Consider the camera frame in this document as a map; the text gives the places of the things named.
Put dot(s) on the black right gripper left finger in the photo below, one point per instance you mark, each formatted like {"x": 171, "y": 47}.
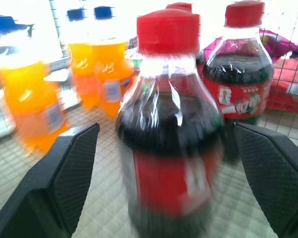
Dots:
{"x": 52, "y": 183}

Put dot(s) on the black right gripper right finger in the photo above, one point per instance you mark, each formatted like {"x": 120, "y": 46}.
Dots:
{"x": 275, "y": 178}

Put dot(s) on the cola bottle with red cap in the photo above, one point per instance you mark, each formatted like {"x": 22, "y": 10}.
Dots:
{"x": 238, "y": 74}
{"x": 167, "y": 138}
{"x": 182, "y": 7}

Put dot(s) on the orange soda bottle blue cap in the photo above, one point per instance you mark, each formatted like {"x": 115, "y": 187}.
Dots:
{"x": 83, "y": 74}
{"x": 111, "y": 74}
{"x": 31, "y": 99}

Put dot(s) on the red snack bag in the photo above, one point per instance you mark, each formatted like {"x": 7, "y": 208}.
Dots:
{"x": 288, "y": 84}

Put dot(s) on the magenta snack bag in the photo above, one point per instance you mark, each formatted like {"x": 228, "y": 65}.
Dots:
{"x": 275, "y": 42}

